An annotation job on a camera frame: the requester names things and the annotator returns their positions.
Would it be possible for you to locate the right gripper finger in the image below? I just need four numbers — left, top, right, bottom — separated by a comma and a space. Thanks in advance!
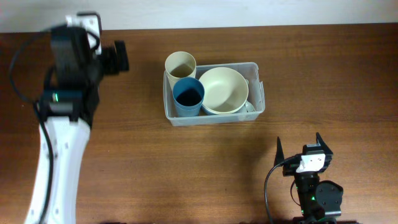
274, 137, 285, 166
316, 132, 333, 155

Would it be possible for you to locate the white plastic spoon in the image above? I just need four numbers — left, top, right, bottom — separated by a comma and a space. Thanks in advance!
237, 79, 256, 113

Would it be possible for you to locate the cream cup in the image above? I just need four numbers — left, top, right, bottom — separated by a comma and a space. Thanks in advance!
165, 51, 197, 83

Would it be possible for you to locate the blue cup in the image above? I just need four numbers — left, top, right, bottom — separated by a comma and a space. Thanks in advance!
172, 77, 205, 117

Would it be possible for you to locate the cream bowl back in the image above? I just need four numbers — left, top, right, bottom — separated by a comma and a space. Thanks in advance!
199, 67, 249, 115

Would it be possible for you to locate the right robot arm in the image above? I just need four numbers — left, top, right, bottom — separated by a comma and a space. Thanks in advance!
274, 133, 343, 223

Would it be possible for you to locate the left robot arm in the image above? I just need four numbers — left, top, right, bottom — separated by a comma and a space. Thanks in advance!
24, 11, 129, 223

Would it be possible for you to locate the clear plastic container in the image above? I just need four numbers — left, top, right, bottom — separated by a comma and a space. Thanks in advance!
163, 62, 266, 126

